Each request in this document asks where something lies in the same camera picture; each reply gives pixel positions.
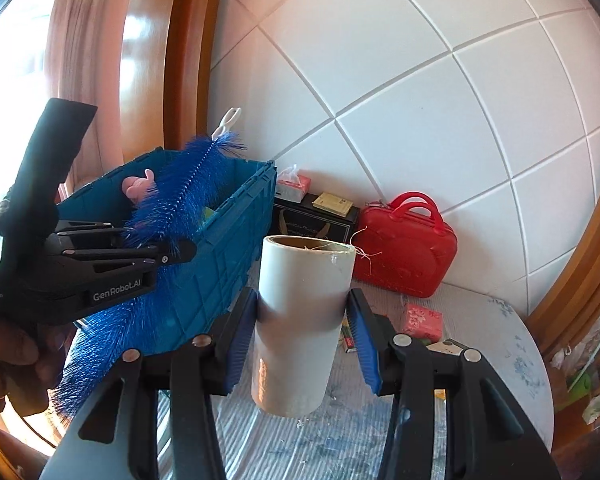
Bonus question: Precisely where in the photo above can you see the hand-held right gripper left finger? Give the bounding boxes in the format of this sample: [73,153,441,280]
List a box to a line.
[39,287,261,480]

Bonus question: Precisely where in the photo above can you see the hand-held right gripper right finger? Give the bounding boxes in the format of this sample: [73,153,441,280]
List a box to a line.
[347,288,562,480]

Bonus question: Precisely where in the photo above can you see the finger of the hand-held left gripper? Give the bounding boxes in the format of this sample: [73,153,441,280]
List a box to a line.
[55,220,131,247]
[62,239,197,273]

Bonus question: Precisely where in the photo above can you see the white paper roll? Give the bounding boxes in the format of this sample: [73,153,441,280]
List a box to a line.
[251,234,357,418]

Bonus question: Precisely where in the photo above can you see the blue plastic crate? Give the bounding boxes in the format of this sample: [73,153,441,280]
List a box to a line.
[55,147,278,356]

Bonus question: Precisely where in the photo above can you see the blue bristle brush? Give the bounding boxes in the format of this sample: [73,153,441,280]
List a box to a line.
[50,106,251,418]

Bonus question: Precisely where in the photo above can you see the person's left hand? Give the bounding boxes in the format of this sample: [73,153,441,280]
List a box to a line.
[0,317,76,418]

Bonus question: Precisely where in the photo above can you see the orange green printed box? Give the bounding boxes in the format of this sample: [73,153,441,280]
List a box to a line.
[341,315,359,354]

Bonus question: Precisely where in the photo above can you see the pink toy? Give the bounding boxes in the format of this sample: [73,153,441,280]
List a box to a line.
[121,169,158,206]

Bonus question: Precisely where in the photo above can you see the pink floral tissue pack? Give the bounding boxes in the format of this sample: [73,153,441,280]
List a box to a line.
[399,303,445,342]

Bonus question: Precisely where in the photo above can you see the tall white green box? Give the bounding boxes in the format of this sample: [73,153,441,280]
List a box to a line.
[425,339,468,361]

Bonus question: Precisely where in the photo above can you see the red hard case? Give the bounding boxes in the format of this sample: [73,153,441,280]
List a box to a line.
[352,191,458,299]

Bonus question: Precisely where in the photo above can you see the blue patterned tablecloth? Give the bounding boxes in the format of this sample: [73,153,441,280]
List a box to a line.
[155,280,556,480]

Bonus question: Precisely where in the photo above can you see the black gift box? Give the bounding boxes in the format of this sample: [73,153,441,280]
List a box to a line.
[272,192,363,251]

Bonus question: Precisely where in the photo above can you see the small yellow box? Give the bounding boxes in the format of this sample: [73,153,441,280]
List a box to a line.
[312,191,355,218]

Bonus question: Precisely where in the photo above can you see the open pink tissue pack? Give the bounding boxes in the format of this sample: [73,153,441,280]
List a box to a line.
[276,164,312,204]

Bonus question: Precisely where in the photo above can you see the wooden window frame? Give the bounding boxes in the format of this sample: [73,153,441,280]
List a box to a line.
[45,0,231,201]

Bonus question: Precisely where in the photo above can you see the wooden door frame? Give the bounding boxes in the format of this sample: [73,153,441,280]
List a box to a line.
[525,90,600,480]

